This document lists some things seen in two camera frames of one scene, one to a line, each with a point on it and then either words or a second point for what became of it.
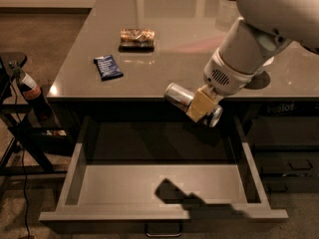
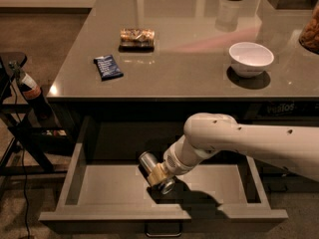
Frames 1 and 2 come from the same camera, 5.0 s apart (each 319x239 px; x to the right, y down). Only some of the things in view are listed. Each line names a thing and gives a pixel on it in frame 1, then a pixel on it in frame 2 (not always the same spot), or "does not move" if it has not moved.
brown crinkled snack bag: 137,40 does not move
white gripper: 226,74 to 173,163
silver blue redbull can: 180,97 to 148,159
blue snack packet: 108,68 does not move
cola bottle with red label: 34,95 does not move
